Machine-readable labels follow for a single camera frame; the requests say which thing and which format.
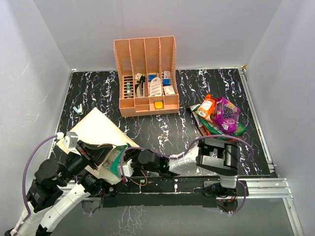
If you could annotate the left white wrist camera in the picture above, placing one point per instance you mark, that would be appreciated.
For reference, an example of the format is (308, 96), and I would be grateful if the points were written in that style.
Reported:
(69, 142)

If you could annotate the white label booklet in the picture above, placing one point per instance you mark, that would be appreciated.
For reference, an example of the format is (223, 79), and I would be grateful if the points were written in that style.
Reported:
(155, 87)

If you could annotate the red doritos bag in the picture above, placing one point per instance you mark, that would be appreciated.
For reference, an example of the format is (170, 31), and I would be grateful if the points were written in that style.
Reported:
(205, 132)

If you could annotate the green chips bag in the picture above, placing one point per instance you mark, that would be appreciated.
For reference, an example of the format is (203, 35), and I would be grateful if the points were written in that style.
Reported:
(239, 132)

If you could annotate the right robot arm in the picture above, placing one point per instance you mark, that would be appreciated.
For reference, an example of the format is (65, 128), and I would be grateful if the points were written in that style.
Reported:
(209, 152)

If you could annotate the teal white snack bag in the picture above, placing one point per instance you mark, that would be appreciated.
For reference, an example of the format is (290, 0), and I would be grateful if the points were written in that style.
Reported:
(113, 159)

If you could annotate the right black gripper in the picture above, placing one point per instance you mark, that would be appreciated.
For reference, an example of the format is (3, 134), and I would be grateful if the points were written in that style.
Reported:
(132, 153)

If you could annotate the brown paper bag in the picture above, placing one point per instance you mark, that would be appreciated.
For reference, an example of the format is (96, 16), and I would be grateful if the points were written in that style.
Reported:
(96, 129)

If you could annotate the blue box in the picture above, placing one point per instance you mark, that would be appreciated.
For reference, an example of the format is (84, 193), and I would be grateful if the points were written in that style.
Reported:
(166, 82)

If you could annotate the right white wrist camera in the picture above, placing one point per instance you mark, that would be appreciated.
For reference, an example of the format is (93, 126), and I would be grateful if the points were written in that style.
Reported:
(126, 168)

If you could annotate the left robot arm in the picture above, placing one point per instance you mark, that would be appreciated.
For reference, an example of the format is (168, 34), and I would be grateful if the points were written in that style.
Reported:
(58, 187)

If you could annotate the green white glue stick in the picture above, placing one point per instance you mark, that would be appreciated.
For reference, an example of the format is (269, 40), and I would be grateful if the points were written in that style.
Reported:
(128, 90)

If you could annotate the orange fruit candy bag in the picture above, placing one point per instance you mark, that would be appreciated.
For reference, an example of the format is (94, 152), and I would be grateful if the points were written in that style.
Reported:
(206, 109)

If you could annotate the pink plastic desk organizer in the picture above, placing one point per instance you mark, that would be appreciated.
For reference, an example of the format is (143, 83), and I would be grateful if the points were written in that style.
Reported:
(153, 57)

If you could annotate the aluminium frame rail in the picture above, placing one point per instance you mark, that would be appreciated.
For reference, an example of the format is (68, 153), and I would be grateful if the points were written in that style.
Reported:
(273, 187)

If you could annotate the black white stapler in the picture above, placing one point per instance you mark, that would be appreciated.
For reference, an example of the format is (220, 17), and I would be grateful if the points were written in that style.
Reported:
(140, 85)

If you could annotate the brown kettle chips bag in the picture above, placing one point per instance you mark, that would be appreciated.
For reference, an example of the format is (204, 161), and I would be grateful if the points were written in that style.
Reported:
(197, 120)

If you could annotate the small white card box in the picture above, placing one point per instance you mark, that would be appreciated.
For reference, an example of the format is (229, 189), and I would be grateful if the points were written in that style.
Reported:
(168, 90)

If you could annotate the black front mounting rail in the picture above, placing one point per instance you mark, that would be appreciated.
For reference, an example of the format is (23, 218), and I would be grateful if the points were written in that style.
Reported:
(177, 191)

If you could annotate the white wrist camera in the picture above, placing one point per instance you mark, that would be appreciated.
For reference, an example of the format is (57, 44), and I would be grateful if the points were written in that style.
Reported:
(69, 142)
(126, 168)

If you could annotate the small white blue clip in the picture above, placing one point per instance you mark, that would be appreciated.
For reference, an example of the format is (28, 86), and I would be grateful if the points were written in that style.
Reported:
(78, 109)

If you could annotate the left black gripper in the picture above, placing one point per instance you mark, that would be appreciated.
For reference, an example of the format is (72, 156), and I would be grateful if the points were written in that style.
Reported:
(97, 152)

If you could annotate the purple grape candy bag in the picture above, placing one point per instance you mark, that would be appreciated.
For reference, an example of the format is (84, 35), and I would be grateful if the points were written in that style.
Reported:
(227, 115)

